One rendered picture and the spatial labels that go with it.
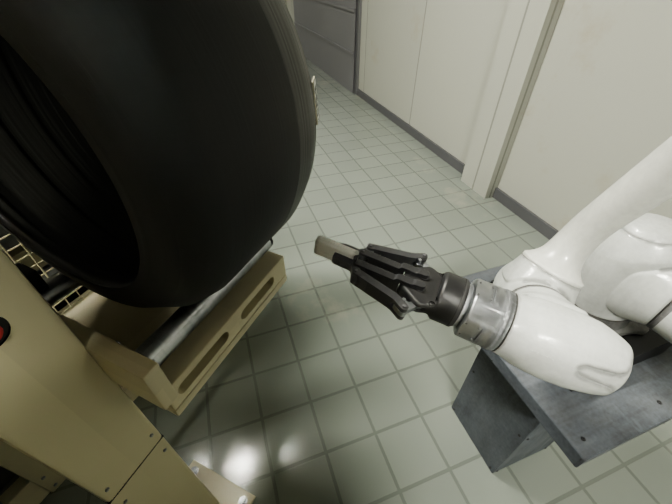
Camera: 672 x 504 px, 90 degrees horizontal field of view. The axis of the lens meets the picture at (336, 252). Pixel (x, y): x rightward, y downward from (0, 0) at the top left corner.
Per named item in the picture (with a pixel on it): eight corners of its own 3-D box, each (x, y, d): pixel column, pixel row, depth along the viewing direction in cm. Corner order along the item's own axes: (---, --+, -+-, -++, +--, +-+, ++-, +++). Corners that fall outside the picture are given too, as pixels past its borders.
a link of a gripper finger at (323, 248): (354, 266, 54) (352, 269, 53) (315, 250, 55) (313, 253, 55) (357, 253, 52) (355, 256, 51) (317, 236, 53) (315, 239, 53)
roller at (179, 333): (144, 376, 54) (155, 376, 51) (123, 357, 53) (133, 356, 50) (265, 248, 78) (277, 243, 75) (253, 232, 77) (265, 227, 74)
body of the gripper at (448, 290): (476, 268, 49) (416, 245, 51) (467, 310, 43) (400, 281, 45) (457, 300, 54) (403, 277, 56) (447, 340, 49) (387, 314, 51)
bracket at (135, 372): (166, 411, 52) (142, 379, 45) (9, 323, 64) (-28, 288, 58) (182, 392, 54) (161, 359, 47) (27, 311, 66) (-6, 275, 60)
